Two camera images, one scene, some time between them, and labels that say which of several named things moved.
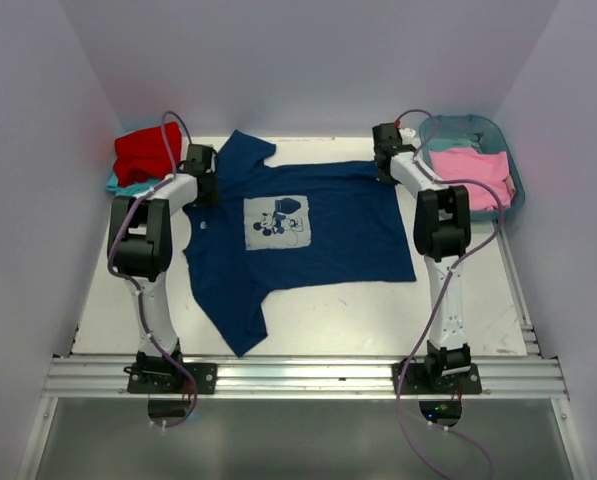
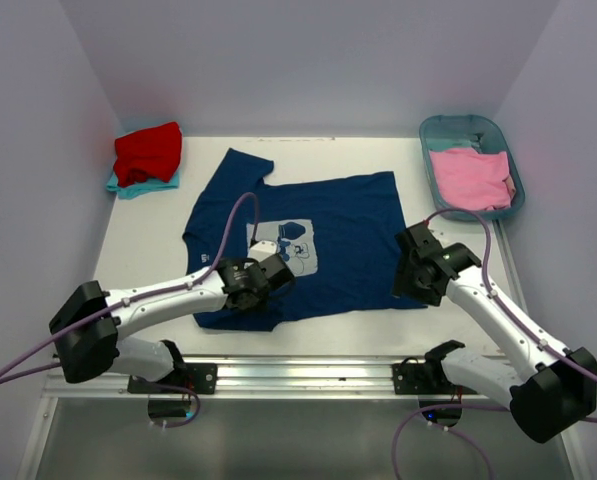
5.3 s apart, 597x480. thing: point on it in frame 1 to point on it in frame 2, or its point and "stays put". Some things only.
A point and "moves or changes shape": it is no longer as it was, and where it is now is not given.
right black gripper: (384, 177) to (402, 284)
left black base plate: (171, 378) stays put
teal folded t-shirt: (136, 188) stays put
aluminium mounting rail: (105, 377) stays put
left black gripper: (212, 196) to (261, 303)
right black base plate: (419, 379) stays put
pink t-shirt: (467, 163) stays put
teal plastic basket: (473, 151) stays put
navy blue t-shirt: (287, 224) moves or changes shape
